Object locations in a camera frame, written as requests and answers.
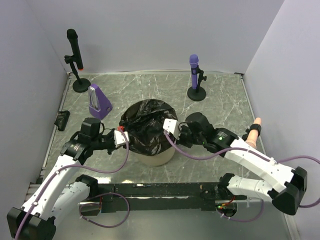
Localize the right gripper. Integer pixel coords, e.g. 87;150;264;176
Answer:
171;124;205;149

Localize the beige paper trash bin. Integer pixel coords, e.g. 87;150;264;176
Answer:
135;147;176;167

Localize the black trash bag roll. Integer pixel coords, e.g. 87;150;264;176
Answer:
119;99;178;156

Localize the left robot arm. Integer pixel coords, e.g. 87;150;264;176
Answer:
6;117;129;240

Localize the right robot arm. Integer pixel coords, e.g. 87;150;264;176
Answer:
175;112;308;216

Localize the purple metronome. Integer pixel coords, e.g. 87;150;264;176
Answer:
88;83;113;120

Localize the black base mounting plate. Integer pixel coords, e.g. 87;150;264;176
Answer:
68;182;248;214

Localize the black microphone stand left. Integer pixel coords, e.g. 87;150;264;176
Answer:
64;55;91;93

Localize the beige microphone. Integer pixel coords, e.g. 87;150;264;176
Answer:
245;117;262;149

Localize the purple microphone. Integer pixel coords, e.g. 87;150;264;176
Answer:
189;54;199;90

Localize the black microphone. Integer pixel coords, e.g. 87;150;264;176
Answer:
66;28;84;70

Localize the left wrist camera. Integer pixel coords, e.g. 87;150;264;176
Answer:
113;126;130;148

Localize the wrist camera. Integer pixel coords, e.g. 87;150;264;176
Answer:
162;118;180;140
113;126;130;148

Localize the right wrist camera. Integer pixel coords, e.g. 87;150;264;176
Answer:
162;118;180;140

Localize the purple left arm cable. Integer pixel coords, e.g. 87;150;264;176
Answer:
13;128;131;240

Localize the aluminium rail frame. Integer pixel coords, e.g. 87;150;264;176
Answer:
11;72;301;240

